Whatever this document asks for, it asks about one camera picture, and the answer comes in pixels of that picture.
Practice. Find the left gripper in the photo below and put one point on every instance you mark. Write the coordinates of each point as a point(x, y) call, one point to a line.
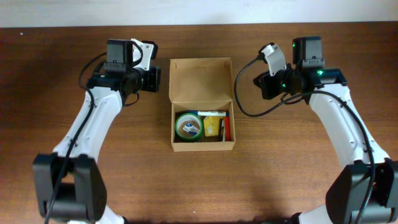
point(154, 79)

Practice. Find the blue whiteboard marker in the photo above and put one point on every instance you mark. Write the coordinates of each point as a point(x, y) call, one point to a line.
point(209, 113)

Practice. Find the blue white staples box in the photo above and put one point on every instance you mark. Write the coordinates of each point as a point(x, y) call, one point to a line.
point(191, 129)

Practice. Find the green tape roll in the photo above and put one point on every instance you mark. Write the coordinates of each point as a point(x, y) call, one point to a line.
point(182, 120)

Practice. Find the brown cardboard box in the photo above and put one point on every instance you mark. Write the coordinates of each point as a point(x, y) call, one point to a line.
point(201, 84)

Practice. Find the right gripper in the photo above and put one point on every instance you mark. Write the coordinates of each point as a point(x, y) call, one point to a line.
point(265, 86)

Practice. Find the yellow spiral notepad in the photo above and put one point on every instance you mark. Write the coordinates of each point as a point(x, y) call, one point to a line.
point(212, 125)

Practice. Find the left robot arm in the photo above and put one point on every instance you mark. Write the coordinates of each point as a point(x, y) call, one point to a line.
point(68, 183)

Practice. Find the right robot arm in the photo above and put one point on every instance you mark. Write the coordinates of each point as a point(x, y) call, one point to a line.
point(366, 189)

